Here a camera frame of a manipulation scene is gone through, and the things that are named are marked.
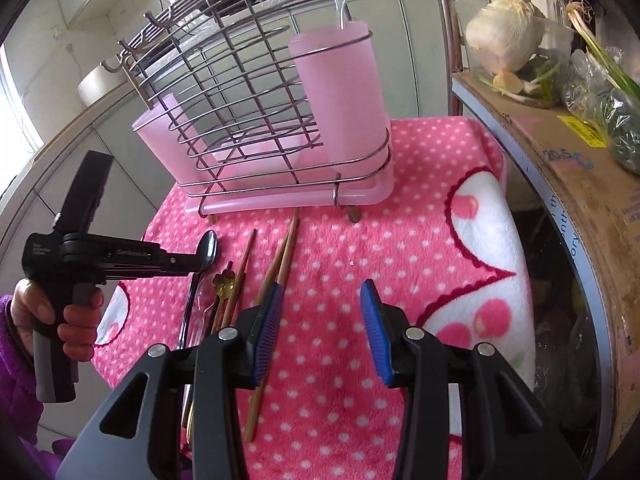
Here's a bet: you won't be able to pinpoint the gold flower spoon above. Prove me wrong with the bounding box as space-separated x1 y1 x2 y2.
182 261 237 446

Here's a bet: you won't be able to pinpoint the green onions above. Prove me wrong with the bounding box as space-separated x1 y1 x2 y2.
565 0 640 106

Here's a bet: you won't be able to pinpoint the clear plastic bag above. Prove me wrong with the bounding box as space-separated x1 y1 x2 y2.
532 310 608 431

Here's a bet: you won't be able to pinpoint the clear plastic container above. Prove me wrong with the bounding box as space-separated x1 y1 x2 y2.
472 14 577 109

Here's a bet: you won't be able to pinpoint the ginger piece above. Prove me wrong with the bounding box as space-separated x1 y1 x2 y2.
492 72 524 96

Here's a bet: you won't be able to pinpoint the bag of green vegetables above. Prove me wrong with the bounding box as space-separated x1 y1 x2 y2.
562 50 640 177

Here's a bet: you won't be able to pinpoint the window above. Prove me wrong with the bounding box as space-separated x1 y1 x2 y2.
0 42 43 196

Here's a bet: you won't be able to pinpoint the napa cabbage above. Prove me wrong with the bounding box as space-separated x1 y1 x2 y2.
465 0 548 73

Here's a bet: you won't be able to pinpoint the shiny metal pole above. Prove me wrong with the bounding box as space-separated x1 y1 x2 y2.
432 0 464 118

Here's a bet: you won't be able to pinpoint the pink plastic drip tray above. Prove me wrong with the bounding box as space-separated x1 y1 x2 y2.
185 160 397 217

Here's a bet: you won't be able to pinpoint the person's left hand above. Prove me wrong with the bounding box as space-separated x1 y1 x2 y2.
10 277 103 363

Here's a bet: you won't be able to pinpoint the pink plastic utensil cup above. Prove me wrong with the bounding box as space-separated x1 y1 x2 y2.
132 92 212 187
288 20 392 166

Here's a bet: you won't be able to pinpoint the cardboard box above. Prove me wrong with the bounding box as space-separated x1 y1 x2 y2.
452 72 640 461

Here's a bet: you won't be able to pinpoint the brown wooden chopstick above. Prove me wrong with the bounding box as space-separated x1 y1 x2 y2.
245 209 300 445
254 236 292 307
220 228 258 333

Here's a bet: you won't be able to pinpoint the pink polka dot blanket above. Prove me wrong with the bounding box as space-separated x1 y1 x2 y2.
92 117 538 480

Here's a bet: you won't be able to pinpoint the metal wire utensil rack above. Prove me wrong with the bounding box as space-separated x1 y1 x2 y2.
100 0 393 223

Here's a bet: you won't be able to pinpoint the person's left forearm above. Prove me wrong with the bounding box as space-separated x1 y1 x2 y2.
0 295 47 443

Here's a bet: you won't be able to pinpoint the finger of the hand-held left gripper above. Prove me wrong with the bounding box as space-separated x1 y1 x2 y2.
106 247 208 278

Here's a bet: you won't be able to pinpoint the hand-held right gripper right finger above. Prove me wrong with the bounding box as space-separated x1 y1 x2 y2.
360 280 586 480

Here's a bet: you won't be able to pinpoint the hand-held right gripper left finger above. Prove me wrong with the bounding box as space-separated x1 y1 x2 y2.
60 282 286 480

